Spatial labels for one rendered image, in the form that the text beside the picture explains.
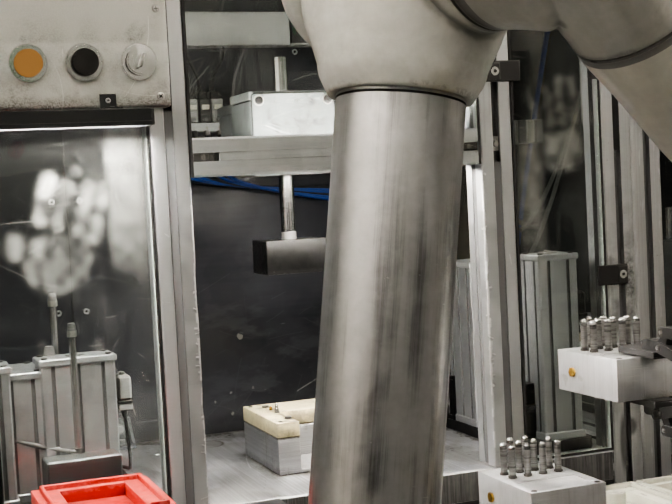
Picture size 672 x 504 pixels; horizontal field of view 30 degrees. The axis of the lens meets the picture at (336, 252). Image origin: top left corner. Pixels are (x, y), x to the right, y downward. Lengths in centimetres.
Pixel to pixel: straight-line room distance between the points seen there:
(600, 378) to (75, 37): 70
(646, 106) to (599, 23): 9
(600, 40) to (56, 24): 70
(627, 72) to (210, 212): 108
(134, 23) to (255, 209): 56
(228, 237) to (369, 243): 100
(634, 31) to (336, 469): 37
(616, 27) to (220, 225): 111
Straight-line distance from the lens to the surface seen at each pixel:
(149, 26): 143
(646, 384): 146
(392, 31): 91
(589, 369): 148
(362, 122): 92
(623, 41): 88
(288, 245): 166
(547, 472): 149
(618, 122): 167
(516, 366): 160
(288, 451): 161
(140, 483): 138
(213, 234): 189
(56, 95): 140
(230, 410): 192
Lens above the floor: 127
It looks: 3 degrees down
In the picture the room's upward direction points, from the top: 3 degrees counter-clockwise
